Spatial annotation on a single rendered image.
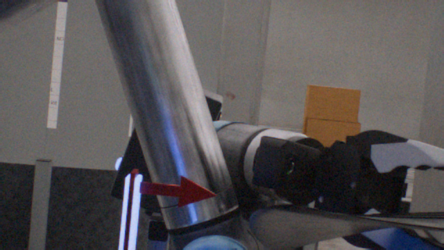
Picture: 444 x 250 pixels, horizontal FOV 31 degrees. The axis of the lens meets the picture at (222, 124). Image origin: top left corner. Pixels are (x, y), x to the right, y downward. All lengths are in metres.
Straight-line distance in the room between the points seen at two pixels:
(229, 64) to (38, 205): 2.74
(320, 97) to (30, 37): 3.33
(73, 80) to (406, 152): 6.15
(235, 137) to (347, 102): 7.85
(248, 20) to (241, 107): 0.54
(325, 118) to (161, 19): 7.95
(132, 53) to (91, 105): 6.00
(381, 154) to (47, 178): 1.68
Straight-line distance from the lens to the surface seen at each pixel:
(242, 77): 4.88
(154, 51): 0.75
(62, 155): 6.85
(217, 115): 1.16
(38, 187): 2.32
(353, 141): 0.75
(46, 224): 2.36
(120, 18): 0.76
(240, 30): 4.89
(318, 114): 8.67
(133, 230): 0.59
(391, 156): 0.71
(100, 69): 6.74
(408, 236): 0.70
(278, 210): 0.52
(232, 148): 0.86
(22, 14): 0.95
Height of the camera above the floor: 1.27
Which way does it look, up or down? 4 degrees down
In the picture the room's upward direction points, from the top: 6 degrees clockwise
